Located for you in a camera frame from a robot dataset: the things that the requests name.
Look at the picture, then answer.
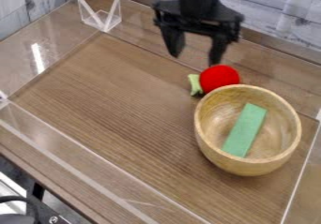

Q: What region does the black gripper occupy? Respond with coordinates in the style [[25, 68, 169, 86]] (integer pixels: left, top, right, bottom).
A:
[[151, 0, 245, 66]]

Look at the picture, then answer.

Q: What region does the green rectangular block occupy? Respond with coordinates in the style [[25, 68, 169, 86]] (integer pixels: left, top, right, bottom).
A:
[[222, 103, 268, 157]]

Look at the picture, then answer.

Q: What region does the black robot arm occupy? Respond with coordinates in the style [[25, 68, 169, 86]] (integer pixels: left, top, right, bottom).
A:
[[153, 0, 245, 66]]

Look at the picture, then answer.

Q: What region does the light wooden bowl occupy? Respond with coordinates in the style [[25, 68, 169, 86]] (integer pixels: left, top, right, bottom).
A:
[[194, 84, 302, 176]]

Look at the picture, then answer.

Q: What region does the red plush tomato toy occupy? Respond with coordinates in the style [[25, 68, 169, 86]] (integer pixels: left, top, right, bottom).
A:
[[189, 65, 241, 96]]

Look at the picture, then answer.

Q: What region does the clear acrylic front barrier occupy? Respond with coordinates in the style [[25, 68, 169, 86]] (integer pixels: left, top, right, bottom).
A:
[[0, 92, 210, 224]]

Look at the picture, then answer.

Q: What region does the clear acrylic corner bracket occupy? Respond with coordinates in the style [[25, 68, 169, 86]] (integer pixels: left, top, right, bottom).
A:
[[76, 0, 122, 33]]

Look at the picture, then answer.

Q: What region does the black table leg bracket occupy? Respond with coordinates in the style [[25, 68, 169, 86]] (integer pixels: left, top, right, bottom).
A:
[[27, 183, 82, 224]]

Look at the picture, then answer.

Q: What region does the black cable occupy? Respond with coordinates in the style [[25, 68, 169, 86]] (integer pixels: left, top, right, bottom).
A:
[[0, 195, 39, 224]]

